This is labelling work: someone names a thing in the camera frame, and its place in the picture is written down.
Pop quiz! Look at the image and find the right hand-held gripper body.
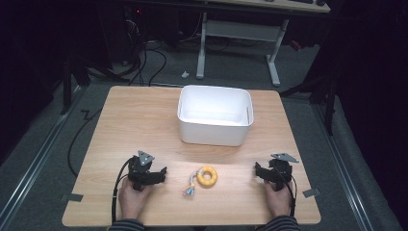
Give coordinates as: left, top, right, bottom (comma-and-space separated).
268, 152, 300, 193

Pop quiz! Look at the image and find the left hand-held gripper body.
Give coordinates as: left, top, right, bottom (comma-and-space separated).
127, 149, 156, 193

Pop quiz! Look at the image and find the person's right hand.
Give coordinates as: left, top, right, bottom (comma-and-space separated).
263, 179, 293, 219

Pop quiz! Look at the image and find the person's left hand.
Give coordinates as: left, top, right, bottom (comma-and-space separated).
117, 177, 154, 221

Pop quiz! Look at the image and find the grey tape piece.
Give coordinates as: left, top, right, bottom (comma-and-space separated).
60, 192, 85, 203
301, 187, 322, 199

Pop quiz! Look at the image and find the white plastic bin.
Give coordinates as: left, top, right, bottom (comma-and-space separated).
176, 84, 255, 148

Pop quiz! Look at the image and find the black metal stand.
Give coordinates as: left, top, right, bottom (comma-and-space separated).
59, 52, 92, 116
278, 71, 340, 137

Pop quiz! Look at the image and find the white-legged desk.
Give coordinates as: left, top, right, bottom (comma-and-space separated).
194, 0, 332, 89

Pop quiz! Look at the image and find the right hand-held gripper black cable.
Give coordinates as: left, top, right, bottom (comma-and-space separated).
272, 165, 298, 218

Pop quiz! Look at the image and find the hand-held gripper black cable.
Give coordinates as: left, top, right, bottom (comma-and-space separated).
111, 156, 136, 225
272, 165, 298, 218

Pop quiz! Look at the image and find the left hand-held gripper black cable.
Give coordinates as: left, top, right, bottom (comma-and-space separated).
111, 156, 136, 225

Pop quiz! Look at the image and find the yellow ring rope toy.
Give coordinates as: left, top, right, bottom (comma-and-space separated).
182, 165, 218, 197

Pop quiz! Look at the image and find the metal floor rail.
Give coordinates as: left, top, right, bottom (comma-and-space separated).
312, 102, 378, 231
0, 85, 85, 224

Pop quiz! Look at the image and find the black floor cable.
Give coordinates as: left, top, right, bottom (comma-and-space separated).
66, 108, 104, 178

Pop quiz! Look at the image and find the bundle of black cables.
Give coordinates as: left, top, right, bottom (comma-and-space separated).
123, 8, 168, 88

